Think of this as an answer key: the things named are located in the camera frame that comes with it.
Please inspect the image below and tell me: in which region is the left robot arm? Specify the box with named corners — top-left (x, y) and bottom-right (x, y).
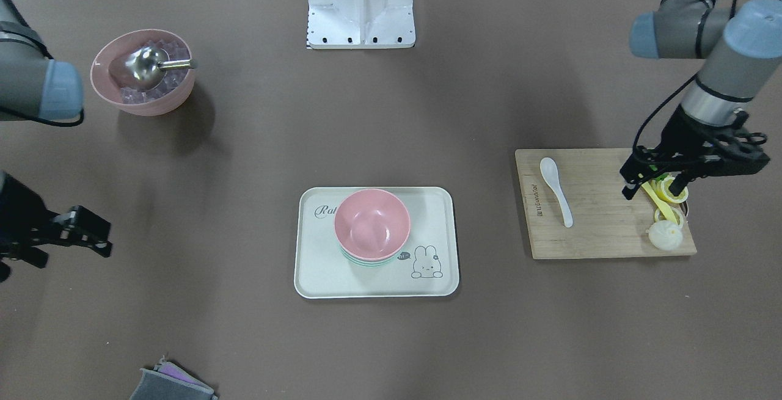
top-left (619, 0), bottom-right (781, 200)

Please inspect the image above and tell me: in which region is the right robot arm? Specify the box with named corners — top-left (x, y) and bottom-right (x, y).
top-left (1, 0), bottom-right (114, 280)

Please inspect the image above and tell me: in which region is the white steamed bun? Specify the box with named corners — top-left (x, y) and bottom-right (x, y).
top-left (647, 220), bottom-right (684, 252)

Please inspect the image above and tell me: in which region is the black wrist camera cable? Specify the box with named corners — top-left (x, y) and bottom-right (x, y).
top-left (632, 0), bottom-right (740, 162)

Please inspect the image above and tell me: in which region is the lemon slice near bun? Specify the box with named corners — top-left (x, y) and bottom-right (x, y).
top-left (654, 207), bottom-right (686, 228)

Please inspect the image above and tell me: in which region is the white ceramic spoon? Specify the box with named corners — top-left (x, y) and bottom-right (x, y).
top-left (539, 157), bottom-right (574, 228)

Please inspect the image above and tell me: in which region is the green bowl stack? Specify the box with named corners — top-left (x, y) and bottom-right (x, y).
top-left (340, 248), bottom-right (399, 267)

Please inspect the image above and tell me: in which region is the lemon slice near lime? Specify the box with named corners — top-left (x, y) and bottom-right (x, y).
top-left (651, 175), bottom-right (689, 205)

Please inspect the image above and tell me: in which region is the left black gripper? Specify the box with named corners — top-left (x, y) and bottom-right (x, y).
top-left (619, 107), bottom-right (770, 200)

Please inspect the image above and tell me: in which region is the small pink bowl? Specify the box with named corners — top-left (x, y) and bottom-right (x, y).
top-left (334, 188), bottom-right (412, 261)

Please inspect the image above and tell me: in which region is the large pink ice bowl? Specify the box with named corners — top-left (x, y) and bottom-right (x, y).
top-left (90, 28), bottom-right (196, 117)

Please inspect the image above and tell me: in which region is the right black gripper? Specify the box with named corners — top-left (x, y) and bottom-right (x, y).
top-left (1, 171), bottom-right (114, 282)

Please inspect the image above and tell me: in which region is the grey folded cloth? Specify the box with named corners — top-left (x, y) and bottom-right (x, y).
top-left (130, 358), bottom-right (218, 399)

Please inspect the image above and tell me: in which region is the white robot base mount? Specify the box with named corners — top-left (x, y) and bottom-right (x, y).
top-left (305, 0), bottom-right (417, 49)

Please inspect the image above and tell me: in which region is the metal ice scoop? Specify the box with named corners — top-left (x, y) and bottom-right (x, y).
top-left (108, 46), bottom-right (198, 91)

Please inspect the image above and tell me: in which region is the yellow plastic knife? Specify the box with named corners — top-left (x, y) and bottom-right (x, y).
top-left (641, 182), bottom-right (681, 226)

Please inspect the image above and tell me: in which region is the cream rabbit tray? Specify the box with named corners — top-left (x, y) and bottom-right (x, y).
top-left (293, 186), bottom-right (461, 298)

